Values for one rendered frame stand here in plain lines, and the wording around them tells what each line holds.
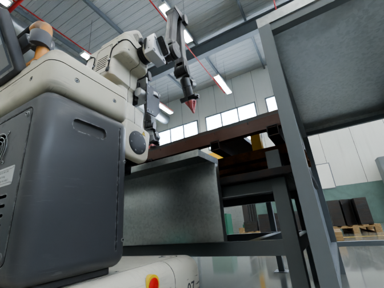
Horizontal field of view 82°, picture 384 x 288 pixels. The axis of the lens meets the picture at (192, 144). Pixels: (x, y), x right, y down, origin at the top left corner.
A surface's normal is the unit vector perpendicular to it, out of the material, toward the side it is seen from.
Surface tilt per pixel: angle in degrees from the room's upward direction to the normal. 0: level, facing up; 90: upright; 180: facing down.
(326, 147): 90
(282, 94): 90
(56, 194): 90
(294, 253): 90
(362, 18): 180
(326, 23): 180
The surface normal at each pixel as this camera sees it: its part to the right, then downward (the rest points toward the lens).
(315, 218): -0.52, -0.26
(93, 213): 0.87, -0.23
